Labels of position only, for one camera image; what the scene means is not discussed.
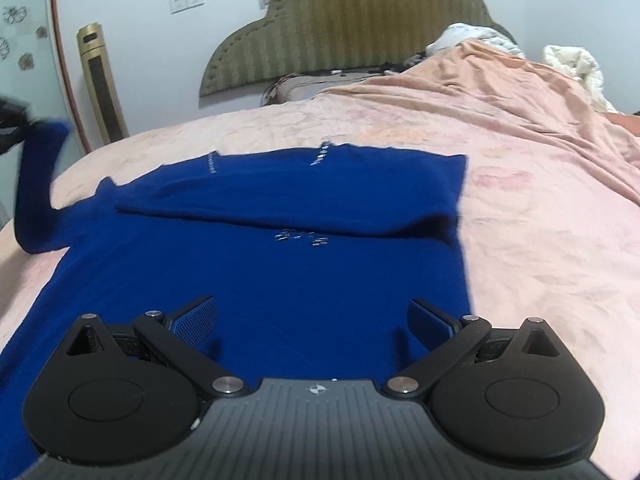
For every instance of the cream blanket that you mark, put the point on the cream blanket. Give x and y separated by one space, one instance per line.
580 67

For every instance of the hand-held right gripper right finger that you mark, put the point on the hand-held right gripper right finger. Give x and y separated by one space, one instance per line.
429 322

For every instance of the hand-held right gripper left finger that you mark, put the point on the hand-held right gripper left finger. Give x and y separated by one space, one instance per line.
196 321

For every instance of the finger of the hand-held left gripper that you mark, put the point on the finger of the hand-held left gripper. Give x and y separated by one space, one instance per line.
12 115

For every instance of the dark cloth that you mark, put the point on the dark cloth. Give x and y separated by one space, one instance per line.
400 66

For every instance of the pink blanket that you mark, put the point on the pink blanket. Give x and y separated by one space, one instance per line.
540 220

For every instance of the gold tower air conditioner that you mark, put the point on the gold tower air conditioner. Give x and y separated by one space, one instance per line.
102 90

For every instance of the olive green headboard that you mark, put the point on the olive green headboard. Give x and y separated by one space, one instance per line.
350 20

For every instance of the patterned pillow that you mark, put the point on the patterned pillow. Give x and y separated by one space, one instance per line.
305 87

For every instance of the blue sweater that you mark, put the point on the blue sweater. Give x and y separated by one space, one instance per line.
260 260

